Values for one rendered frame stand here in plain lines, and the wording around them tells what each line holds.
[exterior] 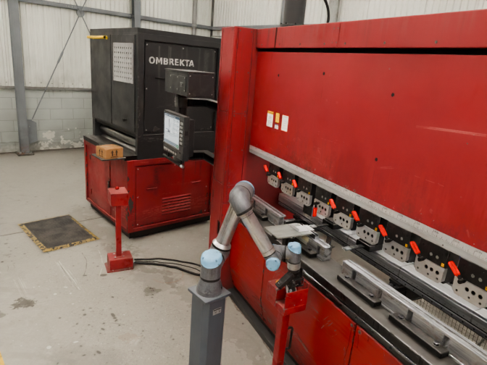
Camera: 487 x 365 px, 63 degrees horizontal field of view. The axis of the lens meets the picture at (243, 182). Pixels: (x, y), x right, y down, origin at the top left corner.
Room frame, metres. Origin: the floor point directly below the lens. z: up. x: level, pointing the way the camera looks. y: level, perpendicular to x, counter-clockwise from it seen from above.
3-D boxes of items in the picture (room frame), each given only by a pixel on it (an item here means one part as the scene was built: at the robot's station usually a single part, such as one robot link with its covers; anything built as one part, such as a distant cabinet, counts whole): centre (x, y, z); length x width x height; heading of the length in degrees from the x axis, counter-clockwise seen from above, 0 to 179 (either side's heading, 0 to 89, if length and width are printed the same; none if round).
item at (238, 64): (3.44, -0.16, 1.15); 0.85 x 0.25 x 2.30; 118
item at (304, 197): (2.52, -0.44, 1.25); 0.15 x 0.09 x 0.17; 28
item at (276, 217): (2.99, -0.20, 0.92); 0.50 x 0.06 x 0.10; 28
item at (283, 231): (2.43, -0.32, 1.00); 0.26 x 0.18 x 0.01; 118
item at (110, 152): (4.04, 1.45, 1.04); 0.30 x 0.26 x 0.12; 42
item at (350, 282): (1.94, -0.68, 0.89); 0.30 x 0.05 x 0.03; 28
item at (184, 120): (3.31, 0.58, 1.42); 0.45 x 0.12 x 0.36; 33
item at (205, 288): (1.99, 0.14, 0.82); 0.15 x 0.15 x 0.10
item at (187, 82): (3.40, 0.53, 1.53); 0.51 x 0.25 x 0.85; 33
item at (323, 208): (2.34, -0.53, 1.25); 0.15 x 0.09 x 0.17; 28
